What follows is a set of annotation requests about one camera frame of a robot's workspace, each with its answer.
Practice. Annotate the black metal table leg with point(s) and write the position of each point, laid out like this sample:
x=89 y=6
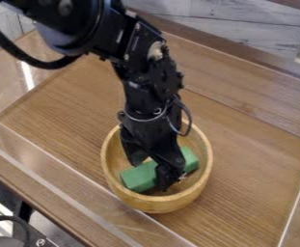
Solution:
x=29 y=236

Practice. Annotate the brown wooden bowl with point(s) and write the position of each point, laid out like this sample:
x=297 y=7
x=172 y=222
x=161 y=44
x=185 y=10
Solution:
x=156 y=189

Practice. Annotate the clear acrylic barrier wall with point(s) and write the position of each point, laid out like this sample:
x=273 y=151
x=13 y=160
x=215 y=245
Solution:
x=60 y=152

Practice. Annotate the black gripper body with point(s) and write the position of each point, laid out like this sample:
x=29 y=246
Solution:
x=152 y=120

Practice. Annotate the green rectangular block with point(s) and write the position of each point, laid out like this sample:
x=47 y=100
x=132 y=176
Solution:
x=140 y=178

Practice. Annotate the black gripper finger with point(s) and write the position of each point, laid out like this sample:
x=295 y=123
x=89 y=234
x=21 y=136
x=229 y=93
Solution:
x=169 y=171
x=135 y=153

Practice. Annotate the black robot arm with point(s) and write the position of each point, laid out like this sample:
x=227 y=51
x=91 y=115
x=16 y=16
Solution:
x=79 y=27

